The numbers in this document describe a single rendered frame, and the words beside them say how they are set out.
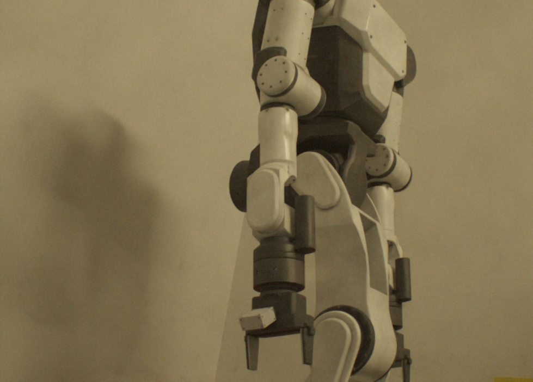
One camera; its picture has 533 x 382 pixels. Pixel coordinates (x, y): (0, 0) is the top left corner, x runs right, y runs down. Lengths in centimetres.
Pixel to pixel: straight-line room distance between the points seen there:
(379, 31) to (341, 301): 57
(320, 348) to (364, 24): 66
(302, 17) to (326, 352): 64
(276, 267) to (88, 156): 80
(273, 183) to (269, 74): 21
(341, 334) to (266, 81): 47
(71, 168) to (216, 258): 79
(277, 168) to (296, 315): 26
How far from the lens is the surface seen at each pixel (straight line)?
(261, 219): 131
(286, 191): 158
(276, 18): 150
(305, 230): 131
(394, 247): 176
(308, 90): 143
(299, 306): 129
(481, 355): 234
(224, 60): 255
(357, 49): 159
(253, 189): 134
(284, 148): 138
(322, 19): 161
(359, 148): 158
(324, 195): 149
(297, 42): 147
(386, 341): 145
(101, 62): 200
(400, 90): 187
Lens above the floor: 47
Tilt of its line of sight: 16 degrees up
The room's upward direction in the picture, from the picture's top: 10 degrees clockwise
